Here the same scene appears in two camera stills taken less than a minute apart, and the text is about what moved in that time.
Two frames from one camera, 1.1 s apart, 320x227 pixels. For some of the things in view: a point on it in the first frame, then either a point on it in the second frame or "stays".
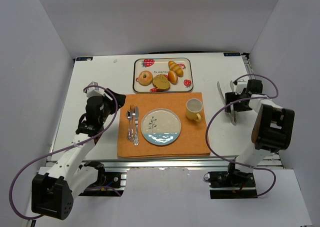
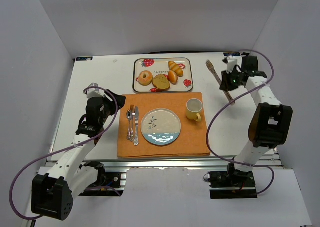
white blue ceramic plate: [161, 126] stays
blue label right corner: [232, 54] stays
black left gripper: [116, 101] stays
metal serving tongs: [232, 114] → [218, 78]
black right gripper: [231, 101] → [225, 84]
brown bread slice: [161, 82] stays
